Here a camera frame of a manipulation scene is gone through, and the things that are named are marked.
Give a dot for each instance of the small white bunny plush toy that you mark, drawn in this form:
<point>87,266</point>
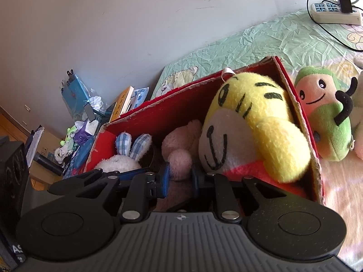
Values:
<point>122,161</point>

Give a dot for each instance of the blue and white packet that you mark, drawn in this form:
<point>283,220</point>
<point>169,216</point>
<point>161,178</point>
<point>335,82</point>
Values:
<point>140,96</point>

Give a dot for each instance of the stack of white papers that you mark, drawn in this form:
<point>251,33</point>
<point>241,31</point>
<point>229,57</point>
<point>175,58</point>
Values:
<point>34,147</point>

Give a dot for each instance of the brown cardboard carton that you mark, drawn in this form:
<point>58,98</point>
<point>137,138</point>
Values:
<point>49,144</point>

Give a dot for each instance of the yellow book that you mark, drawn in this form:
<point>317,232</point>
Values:
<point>122,104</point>

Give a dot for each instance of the white power strip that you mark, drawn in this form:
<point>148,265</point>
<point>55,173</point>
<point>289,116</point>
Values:
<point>326,17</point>

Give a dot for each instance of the black charger adapter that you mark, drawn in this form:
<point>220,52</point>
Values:
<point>343,0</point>

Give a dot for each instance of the purple tissue pack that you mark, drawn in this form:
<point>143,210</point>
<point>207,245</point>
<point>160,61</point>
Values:
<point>82,136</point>

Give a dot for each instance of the yellow tiger plush toy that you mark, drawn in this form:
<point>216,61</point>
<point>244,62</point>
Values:
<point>255,124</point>

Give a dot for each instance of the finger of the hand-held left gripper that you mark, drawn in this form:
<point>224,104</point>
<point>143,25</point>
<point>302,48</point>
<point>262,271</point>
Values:
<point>133,173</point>

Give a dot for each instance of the black tablet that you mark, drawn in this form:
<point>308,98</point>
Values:
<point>109,110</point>

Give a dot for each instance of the blue pencil case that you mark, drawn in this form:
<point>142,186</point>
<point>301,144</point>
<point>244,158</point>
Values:
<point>82,153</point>

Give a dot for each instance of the pink bear plush toy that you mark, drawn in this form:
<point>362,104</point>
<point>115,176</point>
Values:
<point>181,136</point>

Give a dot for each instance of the green pear plush toy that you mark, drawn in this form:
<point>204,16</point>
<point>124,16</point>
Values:
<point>329,119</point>

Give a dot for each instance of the red cardboard box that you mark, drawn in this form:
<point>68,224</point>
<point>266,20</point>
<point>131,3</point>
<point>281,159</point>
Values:
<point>175,104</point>

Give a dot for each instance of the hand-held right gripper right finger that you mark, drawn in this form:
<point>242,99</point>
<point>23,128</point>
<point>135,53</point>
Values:
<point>195,181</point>

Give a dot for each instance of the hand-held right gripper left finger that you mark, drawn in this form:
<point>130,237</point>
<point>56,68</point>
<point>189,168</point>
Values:
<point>166,180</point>

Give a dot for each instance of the green alien toy figure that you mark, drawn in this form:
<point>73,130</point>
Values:
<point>69,136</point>

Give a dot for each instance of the clear plastic bag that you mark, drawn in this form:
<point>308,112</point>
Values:
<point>96,102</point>

